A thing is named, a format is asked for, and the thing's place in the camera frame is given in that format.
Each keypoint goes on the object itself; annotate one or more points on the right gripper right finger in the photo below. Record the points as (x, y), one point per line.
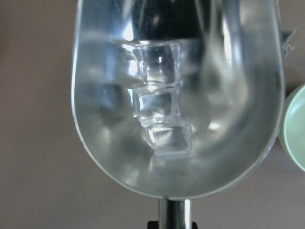
(193, 225)

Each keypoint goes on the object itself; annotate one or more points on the metal ice scoop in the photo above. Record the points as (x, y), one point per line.
(232, 95)

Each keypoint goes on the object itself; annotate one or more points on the green bowl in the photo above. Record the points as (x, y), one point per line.
(292, 133)

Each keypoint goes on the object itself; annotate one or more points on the ice cubes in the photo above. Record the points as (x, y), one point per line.
(153, 74)

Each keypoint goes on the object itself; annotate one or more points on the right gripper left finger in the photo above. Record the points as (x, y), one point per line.
(152, 225)

